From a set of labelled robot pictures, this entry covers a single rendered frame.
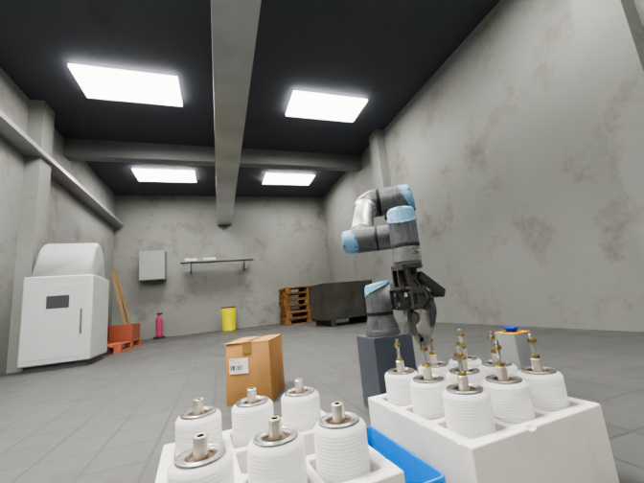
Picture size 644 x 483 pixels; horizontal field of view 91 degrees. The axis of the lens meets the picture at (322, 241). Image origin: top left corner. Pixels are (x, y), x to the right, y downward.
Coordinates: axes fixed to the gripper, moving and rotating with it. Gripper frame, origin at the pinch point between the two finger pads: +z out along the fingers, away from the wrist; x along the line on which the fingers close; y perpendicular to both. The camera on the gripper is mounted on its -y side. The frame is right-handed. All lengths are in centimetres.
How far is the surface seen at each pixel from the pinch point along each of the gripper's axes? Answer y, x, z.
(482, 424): 6.8, 15.3, 14.6
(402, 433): 7.2, -5.3, 21.1
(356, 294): -366, -393, -18
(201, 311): -200, -783, -15
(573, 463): -10.4, 24.2, 25.3
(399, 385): 1.5, -9.0, 11.8
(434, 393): 4.1, 3.5, 11.2
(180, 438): 53, -25, 12
